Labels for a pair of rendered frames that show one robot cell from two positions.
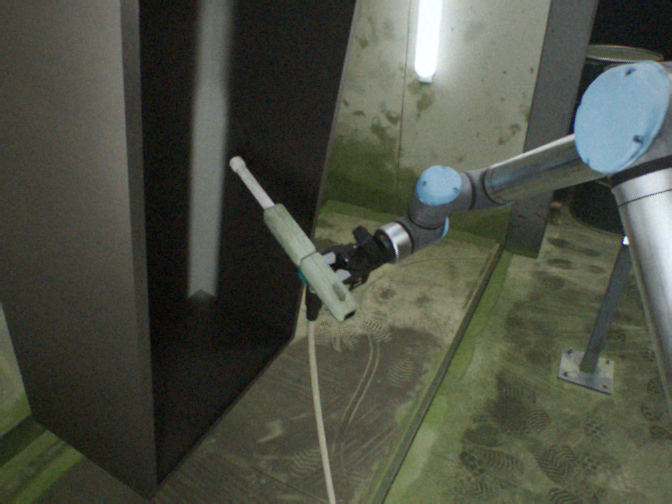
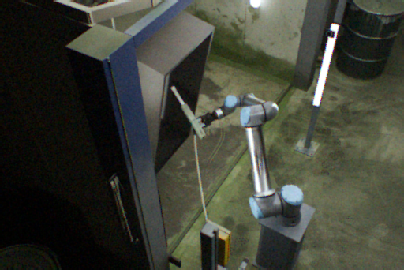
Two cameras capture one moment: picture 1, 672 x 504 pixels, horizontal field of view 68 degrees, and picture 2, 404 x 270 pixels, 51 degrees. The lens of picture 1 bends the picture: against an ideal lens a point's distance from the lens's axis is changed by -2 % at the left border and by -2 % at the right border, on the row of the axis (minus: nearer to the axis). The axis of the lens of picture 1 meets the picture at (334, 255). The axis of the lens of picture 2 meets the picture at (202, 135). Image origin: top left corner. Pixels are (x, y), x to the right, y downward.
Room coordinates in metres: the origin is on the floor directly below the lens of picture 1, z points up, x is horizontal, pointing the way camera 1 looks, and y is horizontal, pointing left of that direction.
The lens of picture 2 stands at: (-1.39, -0.21, 3.18)
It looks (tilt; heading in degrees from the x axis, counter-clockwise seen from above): 47 degrees down; 5
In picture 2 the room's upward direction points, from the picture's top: 1 degrees counter-clockwise
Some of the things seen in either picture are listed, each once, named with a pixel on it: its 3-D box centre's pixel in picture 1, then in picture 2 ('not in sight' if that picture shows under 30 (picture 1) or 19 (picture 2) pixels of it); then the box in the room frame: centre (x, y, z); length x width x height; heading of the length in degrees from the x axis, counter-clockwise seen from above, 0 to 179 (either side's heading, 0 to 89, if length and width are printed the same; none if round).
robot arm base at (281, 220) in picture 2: not in sight; (288, 211); (0.26, -0.65, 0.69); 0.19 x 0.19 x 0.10
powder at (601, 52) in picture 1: (614, 55); not in sight; (3.48, -1.83, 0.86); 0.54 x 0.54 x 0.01
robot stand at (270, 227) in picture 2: not in sight; (282, 238); (0.26, -0.65, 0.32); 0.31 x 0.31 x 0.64; 62
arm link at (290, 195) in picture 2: not in sight; (289, 200); (0.26, -0.64, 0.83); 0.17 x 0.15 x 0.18; 108
